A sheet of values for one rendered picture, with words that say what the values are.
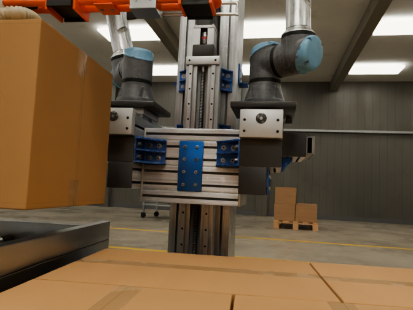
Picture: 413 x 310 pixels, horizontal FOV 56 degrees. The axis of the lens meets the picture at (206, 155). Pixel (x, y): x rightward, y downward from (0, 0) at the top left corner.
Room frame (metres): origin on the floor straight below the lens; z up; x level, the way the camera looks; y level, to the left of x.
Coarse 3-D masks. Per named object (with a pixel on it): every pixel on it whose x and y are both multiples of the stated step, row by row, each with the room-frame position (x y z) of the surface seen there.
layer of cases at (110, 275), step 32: (96, 256) 1.04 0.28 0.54; (128, 256) 1.06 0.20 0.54; (160, 256) 1.08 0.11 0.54; (192, 256) 1.11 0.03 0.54; (224, 256) 1.13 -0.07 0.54; (32, 288) 0.71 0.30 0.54; (64, 288) 0.72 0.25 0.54; (96, 288) 0.73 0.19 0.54; (128, 288) 0.74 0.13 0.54; (160, 288) 0.76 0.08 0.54; (192, 288) 0.76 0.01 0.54; (224, 288) 0.78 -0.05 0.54; (256, 288) 0.79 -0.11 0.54; (288, 288) 0.80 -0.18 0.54; (320, 288) 0.81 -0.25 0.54; (352, 288) 0.83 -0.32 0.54; (384, 288) 0.84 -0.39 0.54
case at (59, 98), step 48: (0, 48) 0.80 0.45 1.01; (48, 48) 0.82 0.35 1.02; (0, 96) 0.80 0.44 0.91; (48, 96) 0.83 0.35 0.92; (96, 96) 1.07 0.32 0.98; (0, 144) 0.79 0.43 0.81; (48, 144) 0.85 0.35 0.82; (96, 144) 1.09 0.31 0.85; (0, 192) 0.79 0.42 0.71; (48, 192) 0.86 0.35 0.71; (96, 192) 1.11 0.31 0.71
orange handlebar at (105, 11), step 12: (12, 0) 0.98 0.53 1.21; (24, 0) 0.98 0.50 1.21; (36, 0) 0.97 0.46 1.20; (84, 0) 0.95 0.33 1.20; (96, 0) 0.95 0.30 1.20; (108, 0) 0.94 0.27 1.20; (120, 0) 0.94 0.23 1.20; (168, 0) 0.92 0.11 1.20; (216, 0) 0.91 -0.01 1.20; (36, 12) 1.02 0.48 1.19; (48, 12) 1.02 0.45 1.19; (108, 12) 0.99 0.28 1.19
